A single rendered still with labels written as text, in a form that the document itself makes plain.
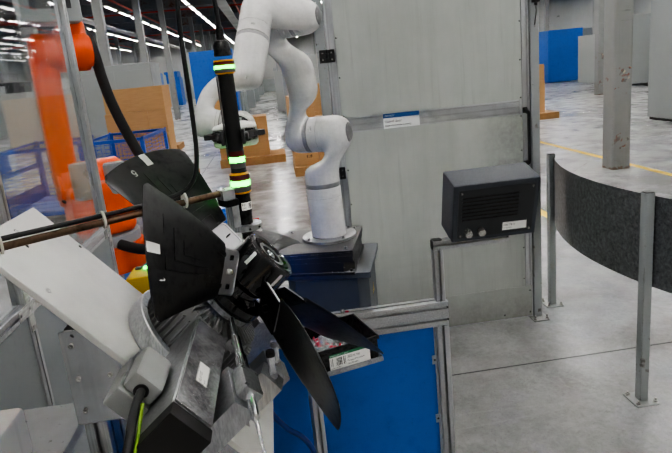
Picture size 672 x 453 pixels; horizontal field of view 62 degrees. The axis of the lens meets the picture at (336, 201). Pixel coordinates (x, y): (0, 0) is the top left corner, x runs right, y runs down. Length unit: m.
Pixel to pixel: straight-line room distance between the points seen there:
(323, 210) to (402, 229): 1.36
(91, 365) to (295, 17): 1.05
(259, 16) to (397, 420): 1.31
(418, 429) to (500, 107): 1.90
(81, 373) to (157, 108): 8.11
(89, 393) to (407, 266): 2.32
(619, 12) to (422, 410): 6.44
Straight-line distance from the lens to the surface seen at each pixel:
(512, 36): 3.29
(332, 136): 1.83
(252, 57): 1.52
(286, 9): 1.68
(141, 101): 9.26
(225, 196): 1.21
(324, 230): 1.92
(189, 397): 0.92
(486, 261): 3.43
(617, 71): 7.79
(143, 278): 1.67
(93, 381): 1.24
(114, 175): 1.22
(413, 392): 1.91
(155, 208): 0.95
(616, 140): 7.87
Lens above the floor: 1.59
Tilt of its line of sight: 13 degrees down
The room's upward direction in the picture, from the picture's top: 6 degrees counter-clockwise
